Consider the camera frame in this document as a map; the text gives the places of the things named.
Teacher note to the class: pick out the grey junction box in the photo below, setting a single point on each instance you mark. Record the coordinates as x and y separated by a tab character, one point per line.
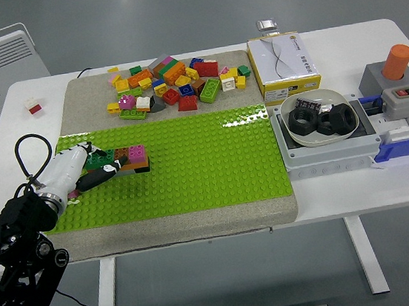
331	154

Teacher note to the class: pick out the pink small toy brick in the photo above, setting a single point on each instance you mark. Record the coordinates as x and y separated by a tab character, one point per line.
115	79

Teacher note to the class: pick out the grey-brown mat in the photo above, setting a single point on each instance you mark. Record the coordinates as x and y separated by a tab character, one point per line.
82	101

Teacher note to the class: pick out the white flat toy brick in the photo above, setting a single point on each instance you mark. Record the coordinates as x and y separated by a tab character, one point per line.
211	61

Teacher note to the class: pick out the purple circuit board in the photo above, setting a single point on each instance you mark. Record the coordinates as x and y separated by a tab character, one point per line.
308	104

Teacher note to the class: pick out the blue toy brick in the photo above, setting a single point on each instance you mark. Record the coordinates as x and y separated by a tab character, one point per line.
196	61
186	90
158	82

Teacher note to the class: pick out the green studded baseplate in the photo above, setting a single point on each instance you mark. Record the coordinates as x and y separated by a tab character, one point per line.
199	168

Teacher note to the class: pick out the grey sloped toy brick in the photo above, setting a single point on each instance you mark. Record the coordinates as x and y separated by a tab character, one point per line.
158	105

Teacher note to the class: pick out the dark green small toy brick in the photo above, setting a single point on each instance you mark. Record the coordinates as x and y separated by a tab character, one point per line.
136	70
244	70

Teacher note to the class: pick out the orange large toy brick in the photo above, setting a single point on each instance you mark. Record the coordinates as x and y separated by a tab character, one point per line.
175	73

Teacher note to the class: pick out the grey push-button switch box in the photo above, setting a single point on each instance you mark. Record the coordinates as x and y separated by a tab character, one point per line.
405	102

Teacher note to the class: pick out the grey block with hole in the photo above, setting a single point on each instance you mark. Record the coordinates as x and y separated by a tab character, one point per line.
372	78

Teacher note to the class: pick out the red small toy brick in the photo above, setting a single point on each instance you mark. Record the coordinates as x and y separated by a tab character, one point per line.
36	108

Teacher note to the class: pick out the white bowl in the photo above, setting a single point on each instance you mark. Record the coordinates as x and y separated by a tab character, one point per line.
318	140

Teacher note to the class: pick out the grey flat toy brick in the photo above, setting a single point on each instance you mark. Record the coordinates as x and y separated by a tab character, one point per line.
126	172

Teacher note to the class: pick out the small yellow toy brick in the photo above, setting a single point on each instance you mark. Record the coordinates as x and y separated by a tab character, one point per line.
113	69

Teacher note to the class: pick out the small silver device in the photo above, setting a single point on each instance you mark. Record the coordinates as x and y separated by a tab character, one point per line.
266	25

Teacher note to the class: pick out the pink flat toy brick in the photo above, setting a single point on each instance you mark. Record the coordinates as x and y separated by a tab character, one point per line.
168	59

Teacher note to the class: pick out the red large toy brick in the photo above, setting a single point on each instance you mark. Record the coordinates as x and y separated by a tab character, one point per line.
206	69

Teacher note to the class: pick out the orange cylinder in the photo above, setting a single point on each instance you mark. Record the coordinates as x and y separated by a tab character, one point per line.
397	61

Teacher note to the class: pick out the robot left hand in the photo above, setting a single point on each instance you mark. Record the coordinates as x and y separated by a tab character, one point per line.
65	170

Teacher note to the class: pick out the yellow and white cardboard box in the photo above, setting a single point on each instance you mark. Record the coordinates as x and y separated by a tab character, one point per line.
283	65

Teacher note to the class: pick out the red sloped toy brick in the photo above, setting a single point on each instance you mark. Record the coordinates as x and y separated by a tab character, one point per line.
188	103

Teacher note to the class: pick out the black toy brick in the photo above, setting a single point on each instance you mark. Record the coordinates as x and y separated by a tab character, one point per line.
143	168

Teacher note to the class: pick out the lime green long toy brick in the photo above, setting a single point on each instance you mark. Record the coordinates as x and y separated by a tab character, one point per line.
131	92
133	114
209	90

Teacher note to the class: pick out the large black hex nut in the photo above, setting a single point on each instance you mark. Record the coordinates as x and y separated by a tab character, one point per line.
343	118
302	121
325	125

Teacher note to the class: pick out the red square toy brick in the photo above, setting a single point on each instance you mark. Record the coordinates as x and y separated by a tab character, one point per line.
170	96

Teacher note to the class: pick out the dark green long toy brick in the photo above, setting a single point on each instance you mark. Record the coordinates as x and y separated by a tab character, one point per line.
97	161

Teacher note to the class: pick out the orange long toy brick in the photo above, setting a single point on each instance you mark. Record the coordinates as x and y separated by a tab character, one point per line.
137	164
140	78

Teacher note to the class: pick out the red long toy brick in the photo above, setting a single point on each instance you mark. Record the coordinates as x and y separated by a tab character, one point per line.
92	170

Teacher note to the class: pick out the brown square toy brick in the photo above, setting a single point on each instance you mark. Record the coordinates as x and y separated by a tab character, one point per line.
120	154

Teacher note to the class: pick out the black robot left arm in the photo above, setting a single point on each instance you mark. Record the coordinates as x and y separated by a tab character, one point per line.
16	258

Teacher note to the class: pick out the white square toy brick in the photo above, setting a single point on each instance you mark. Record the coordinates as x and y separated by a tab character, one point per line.
228	84
143	102

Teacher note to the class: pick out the white table leg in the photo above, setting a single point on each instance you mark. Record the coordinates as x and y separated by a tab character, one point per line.
107	299
368	256

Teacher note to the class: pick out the pink sloped toy brick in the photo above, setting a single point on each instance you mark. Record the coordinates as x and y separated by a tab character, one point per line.
223	71

